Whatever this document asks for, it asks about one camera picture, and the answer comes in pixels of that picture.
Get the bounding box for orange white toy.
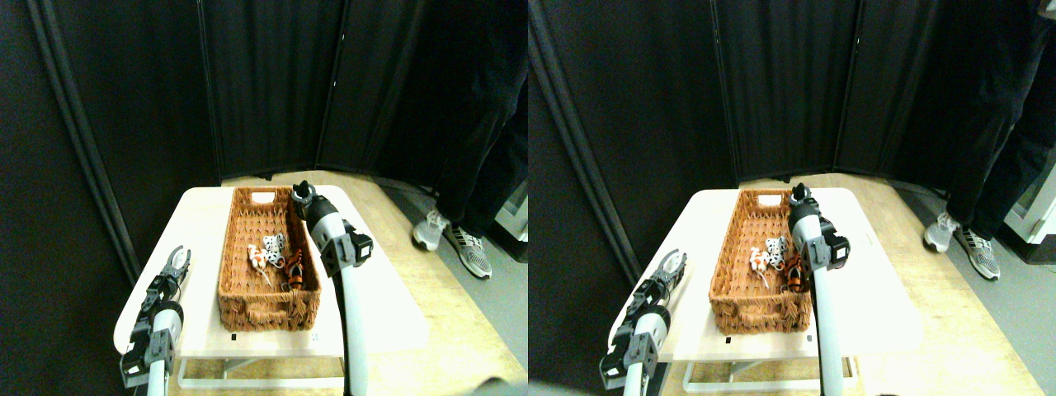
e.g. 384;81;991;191
247;244;270;286
749;247;771;288

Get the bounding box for low white table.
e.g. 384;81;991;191
114;186;429;390
609;188;923;394

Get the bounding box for brown wicker basket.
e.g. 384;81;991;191
217;188;323;333
708;191;814;335

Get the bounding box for white shelf unit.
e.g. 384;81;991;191
1002;161;1056;247
493;177;528;243

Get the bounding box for person's legs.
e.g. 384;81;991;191
412;0;528;280
922;0;1056;282

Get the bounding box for grey curtain pole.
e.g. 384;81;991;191
27;0;143;285
528;0;646;285

